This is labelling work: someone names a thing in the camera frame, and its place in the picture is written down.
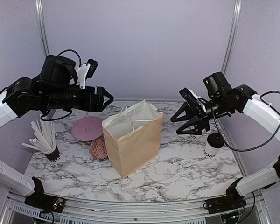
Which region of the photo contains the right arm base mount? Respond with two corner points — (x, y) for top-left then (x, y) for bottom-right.
(203, 196), (247, 214)

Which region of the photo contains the left aluminium frame post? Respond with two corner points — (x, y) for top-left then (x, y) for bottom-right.
(35, 0), (49, 56)

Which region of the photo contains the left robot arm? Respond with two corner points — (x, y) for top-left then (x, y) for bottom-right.
(0, 54), (114, 129)

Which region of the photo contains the pink plate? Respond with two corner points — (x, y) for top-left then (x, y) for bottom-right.
(71, 116), (103, 142)

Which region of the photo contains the red patterned bowl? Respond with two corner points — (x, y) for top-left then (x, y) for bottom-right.
(89, 137), (108, 160)

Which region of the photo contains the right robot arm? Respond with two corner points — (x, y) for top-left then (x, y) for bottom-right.
(170, 72), (280, 209)

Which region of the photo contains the black cup with straws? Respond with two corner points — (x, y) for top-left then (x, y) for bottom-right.
(22, 115), (60, 162)

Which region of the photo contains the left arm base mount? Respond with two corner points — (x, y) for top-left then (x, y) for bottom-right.
(24, 195), (65, 213)

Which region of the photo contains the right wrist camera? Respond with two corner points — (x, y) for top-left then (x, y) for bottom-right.
(179, 88), (206, 112)

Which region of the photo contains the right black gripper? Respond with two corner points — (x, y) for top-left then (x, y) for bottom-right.
(171, 94), (232, 135)

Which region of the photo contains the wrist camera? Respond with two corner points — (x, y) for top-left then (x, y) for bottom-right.
(76, 59), (98, 90)
(179, 88), (206, 112)

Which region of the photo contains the brown paper bag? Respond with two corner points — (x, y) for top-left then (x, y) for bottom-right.
(102, 100), (164, 178)

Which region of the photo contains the right aluminium frame post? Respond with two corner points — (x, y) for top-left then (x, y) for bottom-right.
(221, 0), (243, 75)

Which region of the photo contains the aluminium frame post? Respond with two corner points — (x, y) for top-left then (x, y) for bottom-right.
(35, 0), (49, 56)
(221, 0), (243, 75)

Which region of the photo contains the white paper cup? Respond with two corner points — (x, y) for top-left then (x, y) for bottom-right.
(189, 134), (200, 140)
(203, 142), (220, 158)

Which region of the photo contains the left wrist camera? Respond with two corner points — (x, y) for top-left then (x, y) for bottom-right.
(76, 59), (98, 90)

